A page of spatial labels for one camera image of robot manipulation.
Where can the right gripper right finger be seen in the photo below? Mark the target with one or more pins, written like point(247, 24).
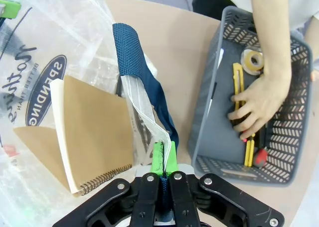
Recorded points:
point(184, 199)

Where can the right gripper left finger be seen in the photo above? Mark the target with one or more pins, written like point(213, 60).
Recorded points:
point(144, 199)

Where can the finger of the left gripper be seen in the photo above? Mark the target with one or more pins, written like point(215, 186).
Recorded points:
point(10, 9)

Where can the small grey plastic basket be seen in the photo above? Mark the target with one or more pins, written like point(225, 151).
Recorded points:
point(224, 142)

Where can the yellow utility knife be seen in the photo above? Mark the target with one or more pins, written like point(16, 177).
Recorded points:
point(236, 82)

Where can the person's left forearm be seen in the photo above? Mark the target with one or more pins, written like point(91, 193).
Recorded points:
point(271, 37)

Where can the person's left hand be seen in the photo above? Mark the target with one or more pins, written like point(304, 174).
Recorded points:
point(266, 100)

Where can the kraft brown spiral notebook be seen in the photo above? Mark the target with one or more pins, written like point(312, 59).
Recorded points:
point(99, 127)

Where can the thin black white pen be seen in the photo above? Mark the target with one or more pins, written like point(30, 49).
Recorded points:
point(211, 102)

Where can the clear adhesive tape roll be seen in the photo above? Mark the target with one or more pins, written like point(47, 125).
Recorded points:
point(249, 65)

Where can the person in white t-shirt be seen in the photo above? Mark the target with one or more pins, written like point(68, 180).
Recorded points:
point(307, 3)

